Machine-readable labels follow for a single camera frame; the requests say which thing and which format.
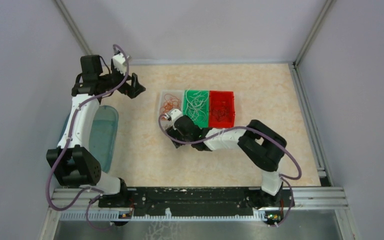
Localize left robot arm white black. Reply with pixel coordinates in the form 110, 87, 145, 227
46, 51, 146, 207

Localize teal plastic container lid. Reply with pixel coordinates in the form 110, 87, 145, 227
65, 105, 119, 173

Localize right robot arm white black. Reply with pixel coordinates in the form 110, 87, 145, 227
164, 115, 287, 206

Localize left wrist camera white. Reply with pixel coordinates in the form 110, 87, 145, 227
111, 52, 131, 75

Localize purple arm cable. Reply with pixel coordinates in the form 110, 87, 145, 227
158, 114, 303, 181
44, 44, 131, 212

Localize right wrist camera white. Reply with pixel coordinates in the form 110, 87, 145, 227
163, 108, 183, 123

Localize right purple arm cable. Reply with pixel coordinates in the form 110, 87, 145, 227
158, 114, 303, 181

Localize aluminium frame post left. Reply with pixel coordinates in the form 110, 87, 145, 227
52, 0, 93, 55

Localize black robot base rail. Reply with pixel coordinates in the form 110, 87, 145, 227
98, 187, 295, 217

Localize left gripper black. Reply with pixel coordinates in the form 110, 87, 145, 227
98, 61, 146, 98

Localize white slotted cable duct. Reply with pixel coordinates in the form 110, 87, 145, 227
59, 208, 267, 222

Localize white cable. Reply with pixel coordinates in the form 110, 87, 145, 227
185, 91, 210, 123

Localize red plastic bin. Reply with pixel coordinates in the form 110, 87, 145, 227
208, 90, 236, 129

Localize aluminium frame post right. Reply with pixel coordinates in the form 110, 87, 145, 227
293, 0, 336, 69

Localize orange cable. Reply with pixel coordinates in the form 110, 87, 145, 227
160, 93, 184, 114

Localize aluminium frame post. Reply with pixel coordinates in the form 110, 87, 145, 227
52, 0, 93, 55
293, 0, 336, 69

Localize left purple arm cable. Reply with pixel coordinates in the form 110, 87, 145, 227
44, 44, 131, 212

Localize black cables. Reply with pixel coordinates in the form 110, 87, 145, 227
211, 100, 235, 124

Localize white plastic bin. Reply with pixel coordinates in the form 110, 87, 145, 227
156, 89, 185, 129

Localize green plastic bin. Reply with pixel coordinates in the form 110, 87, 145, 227
183, 89, 210, 128

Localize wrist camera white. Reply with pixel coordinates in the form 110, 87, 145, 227
163, 108, 183, 123
111, 52, 131, 75

